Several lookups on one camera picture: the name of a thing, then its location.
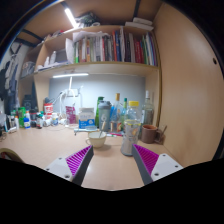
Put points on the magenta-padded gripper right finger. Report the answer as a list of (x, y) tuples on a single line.
[(146, 159)]

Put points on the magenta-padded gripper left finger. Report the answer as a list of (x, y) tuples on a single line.
[(78, 160)]

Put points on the clear drink bottle yellow cap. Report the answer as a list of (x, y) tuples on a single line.
[(130, 140)]

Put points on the brown mug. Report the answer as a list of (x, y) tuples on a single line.
[(149, 134)]

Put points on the cream ceramic cup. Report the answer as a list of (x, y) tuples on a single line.
[(96, 141)]

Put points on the light blue hairbrush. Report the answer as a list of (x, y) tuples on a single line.
[(83, 130)]

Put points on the spoon in cream cup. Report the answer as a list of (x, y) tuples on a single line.
[(102, 128)]

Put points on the white and blue carton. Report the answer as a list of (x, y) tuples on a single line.
[(86, 118)]

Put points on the magenta pouch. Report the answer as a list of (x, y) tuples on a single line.
[(70, 115)]

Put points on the clear glass bottle white cap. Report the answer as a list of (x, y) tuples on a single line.
[(148, 111)]

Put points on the grey shaker bottle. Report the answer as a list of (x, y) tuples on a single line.
[(104, 115)]

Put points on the dark bottle green cap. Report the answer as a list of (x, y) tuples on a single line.
[(39, 122)]

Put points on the tall clear bottle yellow cap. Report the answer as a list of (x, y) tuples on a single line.
[(116, 113)]

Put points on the red and white canister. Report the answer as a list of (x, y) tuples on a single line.
[(48, 109)]

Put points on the white bottle blue label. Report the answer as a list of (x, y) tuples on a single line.
[(27, 123)]

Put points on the green plastic container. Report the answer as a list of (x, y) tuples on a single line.
[(22, 115)]

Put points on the white desk lamp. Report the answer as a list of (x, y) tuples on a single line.
[(70, 75)]

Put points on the wooden shelf unit with books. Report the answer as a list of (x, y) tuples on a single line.
[(100, 68)]

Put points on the hanging dark clothes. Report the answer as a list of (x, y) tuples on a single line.
[(8, 80)]

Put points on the ceiling light bar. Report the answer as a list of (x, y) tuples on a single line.
[(71, 17)]

